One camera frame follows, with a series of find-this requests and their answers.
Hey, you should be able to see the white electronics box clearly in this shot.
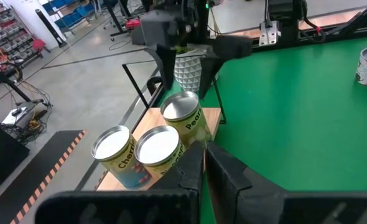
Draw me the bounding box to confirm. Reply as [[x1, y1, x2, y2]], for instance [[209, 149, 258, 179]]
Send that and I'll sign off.
[[1, 101, 38, 127]]

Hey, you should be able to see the tall Pineapple can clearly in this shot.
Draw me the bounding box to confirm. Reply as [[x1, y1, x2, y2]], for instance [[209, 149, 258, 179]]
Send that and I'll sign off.
[[134, 124, 187, 180]]

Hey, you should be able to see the wooden tray with black rails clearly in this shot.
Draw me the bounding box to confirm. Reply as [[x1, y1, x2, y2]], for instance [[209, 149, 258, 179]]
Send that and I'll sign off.
[[95, 60, 228, 191]]

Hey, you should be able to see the black upright tube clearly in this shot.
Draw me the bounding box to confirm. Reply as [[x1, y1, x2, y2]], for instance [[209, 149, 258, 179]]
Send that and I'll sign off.
[[35, 8, 68, 48]]

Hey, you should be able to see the green table mat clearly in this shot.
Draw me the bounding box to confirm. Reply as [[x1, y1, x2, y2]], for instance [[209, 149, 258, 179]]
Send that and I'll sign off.
[[157, 34, 367, 224]]

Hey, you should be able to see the succulent in white patterned pot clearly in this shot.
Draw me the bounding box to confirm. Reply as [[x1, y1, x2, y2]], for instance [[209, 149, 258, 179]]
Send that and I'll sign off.
[[172, 44, 203, 93]]

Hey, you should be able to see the red power tool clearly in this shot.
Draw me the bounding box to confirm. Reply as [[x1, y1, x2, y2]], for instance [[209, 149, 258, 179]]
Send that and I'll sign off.
[[125, 17, 141, 30]]

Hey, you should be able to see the silver metal bracket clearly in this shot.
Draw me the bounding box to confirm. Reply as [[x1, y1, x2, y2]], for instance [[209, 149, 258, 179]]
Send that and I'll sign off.
[[259, 20, 281, 47]]

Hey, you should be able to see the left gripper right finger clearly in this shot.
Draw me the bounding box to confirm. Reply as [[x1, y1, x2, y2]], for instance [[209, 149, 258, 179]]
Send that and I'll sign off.
[[205, 141, 289, 224]]

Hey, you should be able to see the tall Pears can green label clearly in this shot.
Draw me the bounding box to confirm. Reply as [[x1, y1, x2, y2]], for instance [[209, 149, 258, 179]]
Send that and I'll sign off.
[[160, 90, 214, 149]]

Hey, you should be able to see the parts bin storage rack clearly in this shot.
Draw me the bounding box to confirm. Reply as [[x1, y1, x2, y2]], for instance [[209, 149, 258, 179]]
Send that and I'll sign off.
[[0, 1, 44, 91]]

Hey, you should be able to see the blue bin shelf rack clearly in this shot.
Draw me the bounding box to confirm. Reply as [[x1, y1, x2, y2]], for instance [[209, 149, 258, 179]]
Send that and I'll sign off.
[[42, 0, 105, 34]]

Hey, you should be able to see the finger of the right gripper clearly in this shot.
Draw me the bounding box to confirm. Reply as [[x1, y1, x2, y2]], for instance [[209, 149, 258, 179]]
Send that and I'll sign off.
[[198, 57, 225, 100], [146, 46, 177, 91]]

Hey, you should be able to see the tall Cherries can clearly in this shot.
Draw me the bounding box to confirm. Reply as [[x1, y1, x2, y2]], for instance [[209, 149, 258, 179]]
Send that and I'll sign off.
[[90, 124, 153, 190]]

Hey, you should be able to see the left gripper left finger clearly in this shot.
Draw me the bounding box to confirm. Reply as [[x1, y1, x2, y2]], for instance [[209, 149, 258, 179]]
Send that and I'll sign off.
[[154, 141, 205, 191]]

